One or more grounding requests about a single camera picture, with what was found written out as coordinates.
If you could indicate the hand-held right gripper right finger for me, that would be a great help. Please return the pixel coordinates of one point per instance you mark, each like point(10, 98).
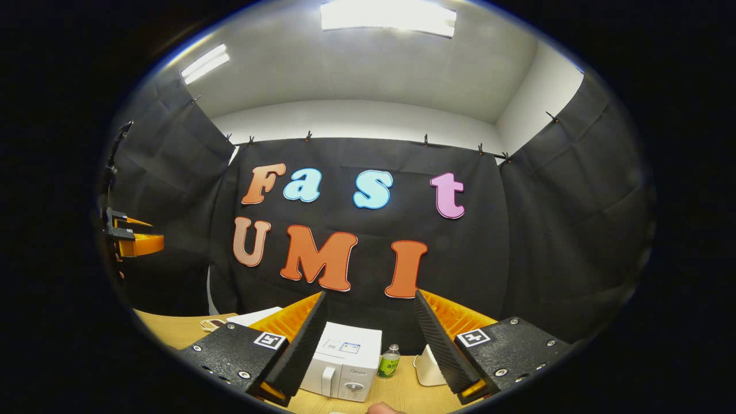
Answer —
point(440, 345)

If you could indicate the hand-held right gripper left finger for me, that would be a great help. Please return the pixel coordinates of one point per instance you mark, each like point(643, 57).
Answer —
point(307, 345)

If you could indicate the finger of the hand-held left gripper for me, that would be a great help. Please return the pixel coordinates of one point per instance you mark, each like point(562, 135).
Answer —
point(137, 222)
point(144, 244)

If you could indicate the white microwave oven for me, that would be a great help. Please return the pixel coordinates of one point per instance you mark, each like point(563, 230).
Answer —
point(351, 356)

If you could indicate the white toaster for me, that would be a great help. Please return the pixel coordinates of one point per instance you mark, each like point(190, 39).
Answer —
point(428, 371)

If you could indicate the green label plastic bottle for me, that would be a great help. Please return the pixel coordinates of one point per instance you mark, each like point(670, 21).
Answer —
point(388, 365)

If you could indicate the white sectioned palette dish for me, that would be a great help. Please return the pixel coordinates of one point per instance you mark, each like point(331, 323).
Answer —
point(211, 325)

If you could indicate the narrow ceiling light strip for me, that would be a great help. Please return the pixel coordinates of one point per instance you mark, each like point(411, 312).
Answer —
point(205, 64)

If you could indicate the row of small backdrop clips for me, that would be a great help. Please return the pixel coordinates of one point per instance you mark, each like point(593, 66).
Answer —
point(426, 140)

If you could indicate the large ceiling light panel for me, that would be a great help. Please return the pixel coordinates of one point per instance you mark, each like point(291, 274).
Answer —
point(388, 17)

